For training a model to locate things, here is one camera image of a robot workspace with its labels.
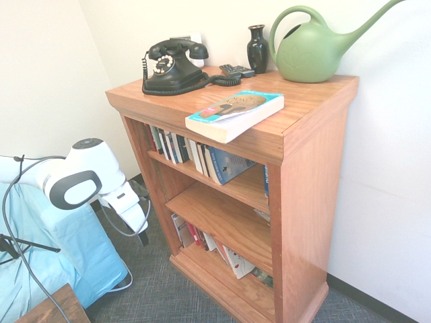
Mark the dark green spine book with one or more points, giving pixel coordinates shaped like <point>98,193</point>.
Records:
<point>156,141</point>

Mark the upright paperback book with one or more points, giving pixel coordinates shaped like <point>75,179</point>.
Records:
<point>185,149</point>
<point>195,156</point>
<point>203,159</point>
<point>171,148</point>
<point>175,148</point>
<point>164,144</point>

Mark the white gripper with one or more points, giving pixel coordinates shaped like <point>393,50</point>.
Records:
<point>129,208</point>

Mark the blue spine book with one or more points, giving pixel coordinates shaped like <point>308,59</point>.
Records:
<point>266,181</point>

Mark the blue cover book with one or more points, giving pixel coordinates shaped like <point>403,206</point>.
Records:
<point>229,166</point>

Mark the dark red spine book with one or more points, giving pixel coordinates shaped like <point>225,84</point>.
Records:
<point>149,138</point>

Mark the dark green flat book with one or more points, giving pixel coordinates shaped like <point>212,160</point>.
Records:
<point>264,278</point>

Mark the wooden bookshelf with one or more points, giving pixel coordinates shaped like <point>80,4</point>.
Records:
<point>313,185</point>

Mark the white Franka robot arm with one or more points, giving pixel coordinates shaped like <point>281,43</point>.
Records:
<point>91,158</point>

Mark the black rotary telephone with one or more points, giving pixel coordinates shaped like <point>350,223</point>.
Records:
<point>168,75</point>

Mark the black remote control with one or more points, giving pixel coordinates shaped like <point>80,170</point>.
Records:
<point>229,70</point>
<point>246,71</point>

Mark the white grey spine book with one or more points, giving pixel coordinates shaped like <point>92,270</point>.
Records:
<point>178,230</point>

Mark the dark wooden table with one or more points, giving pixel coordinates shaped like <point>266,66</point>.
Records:
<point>57,306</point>

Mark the teal and orange paperback book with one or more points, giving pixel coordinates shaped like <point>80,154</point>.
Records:
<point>235,114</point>

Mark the green plastic watering can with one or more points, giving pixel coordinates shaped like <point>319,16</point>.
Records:
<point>303,57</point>

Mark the black tripod stand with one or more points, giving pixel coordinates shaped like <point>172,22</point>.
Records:
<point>40,247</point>

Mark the leaning books bottom shelf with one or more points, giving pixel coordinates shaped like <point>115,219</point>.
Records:
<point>239,262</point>

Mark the light blue cloth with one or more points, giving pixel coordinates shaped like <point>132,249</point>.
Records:
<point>67,242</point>

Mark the black glossy vase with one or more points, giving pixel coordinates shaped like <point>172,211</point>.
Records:
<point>258,50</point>

